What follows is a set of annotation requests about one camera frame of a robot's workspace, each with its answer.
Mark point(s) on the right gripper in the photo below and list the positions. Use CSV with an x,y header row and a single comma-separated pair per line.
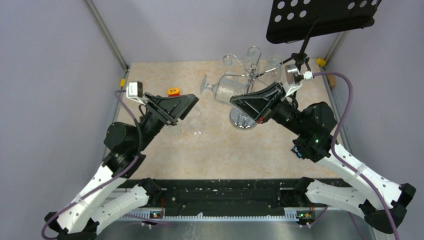
x,y
260,104

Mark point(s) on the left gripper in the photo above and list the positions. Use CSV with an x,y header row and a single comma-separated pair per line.
x,y
169,108

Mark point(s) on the removed wine glass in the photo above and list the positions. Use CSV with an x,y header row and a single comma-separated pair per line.
x,y
173,131
195,119

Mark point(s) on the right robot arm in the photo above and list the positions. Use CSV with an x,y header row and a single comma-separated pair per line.
x,y
380,202

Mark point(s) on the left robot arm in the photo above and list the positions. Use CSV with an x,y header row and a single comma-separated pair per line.
x,y
90,212

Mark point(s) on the chrome wine glass rack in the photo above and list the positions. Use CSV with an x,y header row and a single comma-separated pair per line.
x,y
248,71

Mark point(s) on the red and yellow block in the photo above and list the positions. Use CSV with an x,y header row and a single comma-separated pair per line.
x,y
173,92

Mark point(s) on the yellow corner clip left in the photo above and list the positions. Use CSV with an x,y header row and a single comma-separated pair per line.
x,y
122,83

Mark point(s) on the yellow corner clip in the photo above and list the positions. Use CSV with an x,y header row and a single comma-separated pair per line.
x,y
321,62
122,83

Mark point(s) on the yellow corner clip right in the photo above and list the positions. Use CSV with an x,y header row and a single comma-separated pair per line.
x,y
321,62

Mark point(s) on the black music stand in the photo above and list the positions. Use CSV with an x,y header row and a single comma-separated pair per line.
x,y
300,20

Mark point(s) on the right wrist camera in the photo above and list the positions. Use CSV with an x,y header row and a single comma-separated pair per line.
x,y
294,78

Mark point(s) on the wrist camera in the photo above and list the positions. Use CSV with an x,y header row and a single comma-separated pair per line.
x,y
294,78
134,91

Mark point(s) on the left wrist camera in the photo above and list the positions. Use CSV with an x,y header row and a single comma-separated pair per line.
x,y
134,91

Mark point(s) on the brown wall clip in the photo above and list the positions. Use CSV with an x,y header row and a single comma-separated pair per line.
x,y
331,79

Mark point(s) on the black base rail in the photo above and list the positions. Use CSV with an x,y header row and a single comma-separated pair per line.
x,y
226,197

